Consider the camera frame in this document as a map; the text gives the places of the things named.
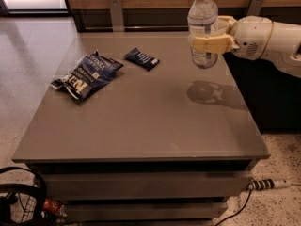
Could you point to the left metal wall bracket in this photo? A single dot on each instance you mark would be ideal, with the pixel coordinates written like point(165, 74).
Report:
point(116, 14)

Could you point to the horizontal metal rail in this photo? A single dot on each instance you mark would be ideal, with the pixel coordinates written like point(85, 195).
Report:
point(139, 27)

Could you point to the lower grey drawer front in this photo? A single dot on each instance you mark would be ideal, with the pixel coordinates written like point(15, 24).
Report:
point(148, 211)

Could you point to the clear plastic water bottle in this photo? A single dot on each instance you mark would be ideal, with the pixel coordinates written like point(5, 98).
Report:
point(202, 20)

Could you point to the metal wall bracket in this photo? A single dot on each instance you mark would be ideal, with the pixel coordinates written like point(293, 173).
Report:
point(116, 14)
point(254, 7)

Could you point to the black wire basket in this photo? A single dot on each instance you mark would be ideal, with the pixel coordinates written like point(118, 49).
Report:
point(22, 204)

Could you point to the upper grey drawer front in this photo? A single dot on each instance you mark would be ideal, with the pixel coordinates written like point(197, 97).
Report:
point(147, 185)

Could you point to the white power strip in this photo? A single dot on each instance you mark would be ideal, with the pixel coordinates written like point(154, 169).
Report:
point(268, 184)

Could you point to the small dark blue snack packet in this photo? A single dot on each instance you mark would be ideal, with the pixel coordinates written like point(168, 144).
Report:
point(144, 61)

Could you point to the blue chip bag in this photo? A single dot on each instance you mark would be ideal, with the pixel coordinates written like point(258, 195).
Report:
point(92, 73)

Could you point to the grey drawer cabinet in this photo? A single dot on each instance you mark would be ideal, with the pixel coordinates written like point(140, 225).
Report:
point(173, 118)

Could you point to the right metal wall bracket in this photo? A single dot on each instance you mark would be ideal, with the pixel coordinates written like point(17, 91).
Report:
point(254, 7)

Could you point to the grey drawer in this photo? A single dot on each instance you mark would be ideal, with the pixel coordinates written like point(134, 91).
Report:
point(147, 185)
point(148, 211)

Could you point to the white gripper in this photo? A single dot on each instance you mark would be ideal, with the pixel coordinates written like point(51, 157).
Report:
point(251, 37)

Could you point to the red snack packet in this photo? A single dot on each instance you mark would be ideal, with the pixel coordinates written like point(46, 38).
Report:
point(54, 207)

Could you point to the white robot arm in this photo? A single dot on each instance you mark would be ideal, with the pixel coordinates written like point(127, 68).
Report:
point(283, 48)

